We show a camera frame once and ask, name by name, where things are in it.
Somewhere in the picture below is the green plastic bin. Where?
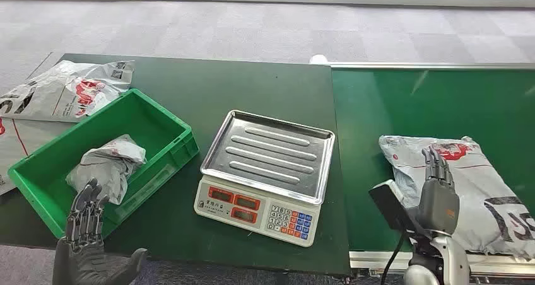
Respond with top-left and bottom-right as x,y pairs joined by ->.
7,88 -> 200,239

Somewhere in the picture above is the large grey mailer package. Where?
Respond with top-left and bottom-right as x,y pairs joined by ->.
379,135 -> 535,261

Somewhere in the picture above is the green conveyor belt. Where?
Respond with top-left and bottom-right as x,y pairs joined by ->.
331,67 -> 535,253

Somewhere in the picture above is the crumpled grey mailer bag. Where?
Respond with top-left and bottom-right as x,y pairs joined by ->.
66,134 -> 148,206

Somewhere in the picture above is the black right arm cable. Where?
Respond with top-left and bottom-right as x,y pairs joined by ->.
380,231 -> 407,285

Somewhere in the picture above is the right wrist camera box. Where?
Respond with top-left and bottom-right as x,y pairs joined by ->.
368,179 -> 420,235

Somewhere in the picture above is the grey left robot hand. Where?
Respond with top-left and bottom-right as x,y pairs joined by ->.
52,178 -> 148,285

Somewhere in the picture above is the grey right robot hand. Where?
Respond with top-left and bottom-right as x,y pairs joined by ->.
407,145 -> 461,236

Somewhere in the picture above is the white electronic weighing scale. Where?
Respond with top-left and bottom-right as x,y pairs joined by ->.
193,109 -> 336,248

